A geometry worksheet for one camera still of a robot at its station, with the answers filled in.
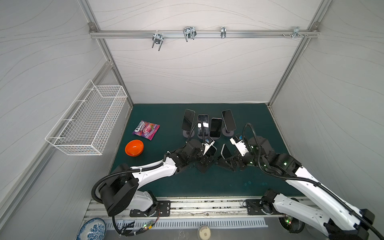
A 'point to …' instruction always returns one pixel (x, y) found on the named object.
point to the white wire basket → (86, 126)
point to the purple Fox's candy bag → (146, 130)
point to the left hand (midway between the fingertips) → (211, 149)
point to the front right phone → (225, 152)
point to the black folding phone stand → (203, 167)
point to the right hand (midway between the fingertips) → (232, 152)
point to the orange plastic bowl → (134, 148)
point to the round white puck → (204, 233)
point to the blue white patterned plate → (94, 229)
